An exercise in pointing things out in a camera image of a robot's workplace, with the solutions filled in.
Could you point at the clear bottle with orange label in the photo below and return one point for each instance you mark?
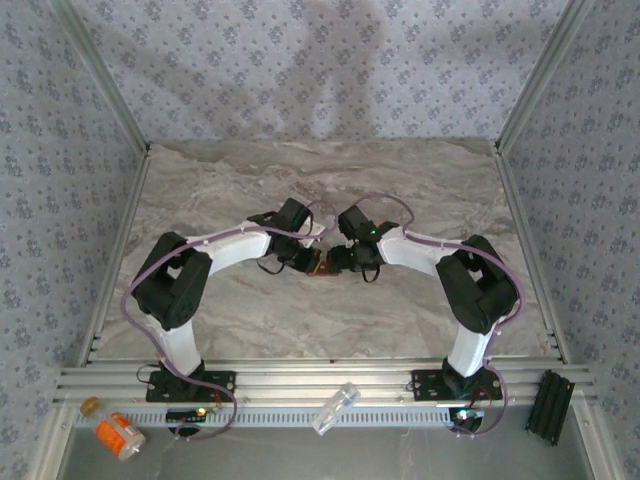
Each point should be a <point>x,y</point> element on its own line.
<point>117,435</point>

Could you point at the aluminium corner post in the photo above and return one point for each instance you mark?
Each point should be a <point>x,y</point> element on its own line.
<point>104,75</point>
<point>541,75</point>

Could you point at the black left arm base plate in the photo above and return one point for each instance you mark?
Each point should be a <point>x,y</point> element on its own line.
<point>220,382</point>

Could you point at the aluminium side rail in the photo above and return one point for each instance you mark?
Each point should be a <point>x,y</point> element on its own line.
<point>516,200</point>
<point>120,240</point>

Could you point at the small black controller board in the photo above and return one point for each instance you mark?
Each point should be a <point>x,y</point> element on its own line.
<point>467,415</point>
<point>182,414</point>

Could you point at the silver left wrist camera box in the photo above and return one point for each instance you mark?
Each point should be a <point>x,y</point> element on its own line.
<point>312,235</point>

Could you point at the small cork-topped jar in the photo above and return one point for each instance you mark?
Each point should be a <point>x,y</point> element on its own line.
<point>91,406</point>

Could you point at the clear plastic case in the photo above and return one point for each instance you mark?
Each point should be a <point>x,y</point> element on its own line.
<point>335,407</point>

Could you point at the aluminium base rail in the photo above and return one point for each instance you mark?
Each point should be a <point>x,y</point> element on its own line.
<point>300,380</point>

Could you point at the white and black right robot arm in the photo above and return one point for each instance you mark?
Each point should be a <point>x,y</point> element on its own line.
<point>415,250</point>

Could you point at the black ribbed block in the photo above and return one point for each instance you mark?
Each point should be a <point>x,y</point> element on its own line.
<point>548,407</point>

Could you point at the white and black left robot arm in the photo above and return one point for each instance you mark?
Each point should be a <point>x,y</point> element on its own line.
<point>235,250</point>

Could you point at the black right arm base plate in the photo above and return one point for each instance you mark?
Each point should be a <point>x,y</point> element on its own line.
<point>427,385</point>

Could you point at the brown pill organizer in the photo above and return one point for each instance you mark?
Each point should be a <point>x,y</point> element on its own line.
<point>322,271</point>

